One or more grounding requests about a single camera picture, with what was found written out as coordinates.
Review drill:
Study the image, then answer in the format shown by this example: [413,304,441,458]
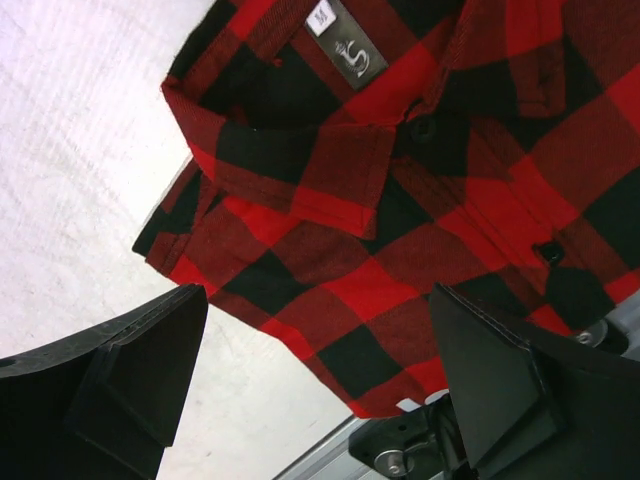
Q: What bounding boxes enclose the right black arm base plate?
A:
[348,394,478,480]

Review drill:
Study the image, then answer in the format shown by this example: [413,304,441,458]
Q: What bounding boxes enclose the front aluminium table rail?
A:
[275,294,639,480]

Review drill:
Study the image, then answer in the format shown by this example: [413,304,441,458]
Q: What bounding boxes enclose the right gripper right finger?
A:
[429,284,639,479]

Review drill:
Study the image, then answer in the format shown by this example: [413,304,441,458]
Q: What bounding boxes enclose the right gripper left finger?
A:
[1,285,208,480]

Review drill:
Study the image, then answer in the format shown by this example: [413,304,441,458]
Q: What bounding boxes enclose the red black plaid shirt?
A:
[133,1,639,418]

